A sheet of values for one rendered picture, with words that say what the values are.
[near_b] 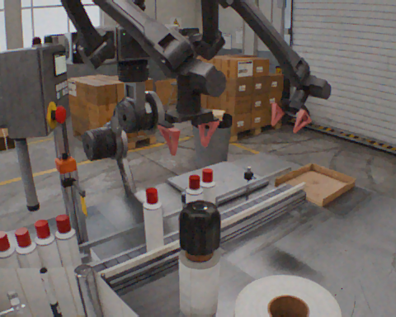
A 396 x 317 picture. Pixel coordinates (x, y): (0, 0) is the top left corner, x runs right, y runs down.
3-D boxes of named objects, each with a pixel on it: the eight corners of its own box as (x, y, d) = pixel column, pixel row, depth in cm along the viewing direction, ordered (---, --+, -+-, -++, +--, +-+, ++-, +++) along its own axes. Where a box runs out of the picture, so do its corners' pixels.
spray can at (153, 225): (153, 258, 93) (148, 196, 86) (143, 250, 97) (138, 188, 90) (167, 253, 96) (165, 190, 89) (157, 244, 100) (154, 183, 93)
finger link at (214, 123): (219, 148, 85) (220, 112, 82) (197, 154, 81) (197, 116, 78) (202, 141, 90) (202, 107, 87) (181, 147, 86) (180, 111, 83)
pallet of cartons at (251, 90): (231, 144, 462) (233, 60, 421) (191, 130, 522) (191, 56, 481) (281, 129, 534) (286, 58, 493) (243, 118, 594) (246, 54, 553)
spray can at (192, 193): (193, 242, 101) (192, 182, 94) (182, 234, 105) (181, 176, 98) (205, 236, 104) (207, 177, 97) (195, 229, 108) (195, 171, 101)
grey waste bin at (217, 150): (209, 181, 351) (209, 123, 329) (184, 167, 382) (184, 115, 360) (238, 170, 375) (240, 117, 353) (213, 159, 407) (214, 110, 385)
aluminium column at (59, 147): (79, 266, 96) (47, 35, 72) (74, 258, 99) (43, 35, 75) (92, 261, 99) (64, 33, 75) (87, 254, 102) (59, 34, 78)
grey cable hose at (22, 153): (29, 213, 78) (12, 134, 70) (25, 208, 80) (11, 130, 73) (41, 210, 80) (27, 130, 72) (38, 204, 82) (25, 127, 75)
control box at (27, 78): (8, 139, 66) (-3, 51, 60) (36, 119, 82) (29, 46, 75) (49, 137, 67) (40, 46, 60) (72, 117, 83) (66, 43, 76)
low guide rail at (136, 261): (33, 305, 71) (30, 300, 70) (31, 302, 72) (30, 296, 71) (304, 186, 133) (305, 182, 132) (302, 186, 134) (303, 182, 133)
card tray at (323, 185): (322, 206, 130) (323, 198, 129) (274, 186, 149) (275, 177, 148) (355, 186, 147) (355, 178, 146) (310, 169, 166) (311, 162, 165)
